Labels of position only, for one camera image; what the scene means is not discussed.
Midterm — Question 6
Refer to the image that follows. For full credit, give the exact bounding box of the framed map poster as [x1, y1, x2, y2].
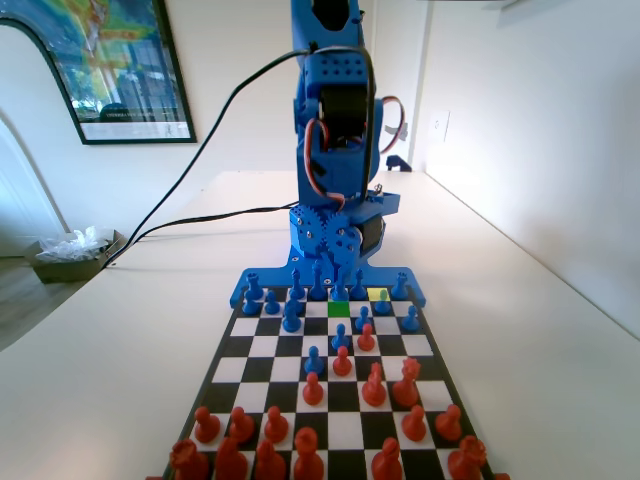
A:
[0, 0, 198, 147]

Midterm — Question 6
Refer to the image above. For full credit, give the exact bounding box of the white light switch plate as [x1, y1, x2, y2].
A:
[430, 110, 452, 145]

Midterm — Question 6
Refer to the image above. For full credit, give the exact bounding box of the red chess bishop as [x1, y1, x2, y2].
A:
[253, 438, 289, 480]
[369, 437, 405, 480]

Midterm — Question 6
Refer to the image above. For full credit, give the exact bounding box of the blue chess queen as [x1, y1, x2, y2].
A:
[308, 260, 327, 301]

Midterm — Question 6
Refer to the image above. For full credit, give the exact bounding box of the white door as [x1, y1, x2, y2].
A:
[369, 0, 431, 174]

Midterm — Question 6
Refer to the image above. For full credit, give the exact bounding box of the cardboard box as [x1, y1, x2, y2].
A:
[24, 228, 129, 285]

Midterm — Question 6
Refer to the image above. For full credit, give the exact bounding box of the clear plastic wrap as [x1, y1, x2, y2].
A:
[35, 225, 115, 264]

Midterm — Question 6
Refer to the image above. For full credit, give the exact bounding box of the blue base plate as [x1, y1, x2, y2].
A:
[228, 252, 430, 309]

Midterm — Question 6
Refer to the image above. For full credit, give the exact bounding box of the blue clamp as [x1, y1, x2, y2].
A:
[384, 154, 415, 174]

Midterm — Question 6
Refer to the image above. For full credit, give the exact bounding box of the black and white chessboard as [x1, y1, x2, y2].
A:
[162, 284, 496, 480]

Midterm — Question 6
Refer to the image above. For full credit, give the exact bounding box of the black cable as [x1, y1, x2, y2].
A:
[102, 44, 379, 269]
[130, 199, 306, 246]

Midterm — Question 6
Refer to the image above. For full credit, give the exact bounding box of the red chess pawn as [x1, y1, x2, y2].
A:
[262, 405, 291, 445]
[331, 345, 354, 378]
[228, 406, 256, 445]
[301, 371, 325, 406]
[192, 405, 222, 444]
[356, 323, 377, 353]
[433, 403, 464, 442]
[399, 404, 429, 444]

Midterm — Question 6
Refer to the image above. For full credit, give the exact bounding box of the red black servo wire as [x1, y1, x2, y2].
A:
[377, 95, 407, 155]
[305, 118, 349, 214]

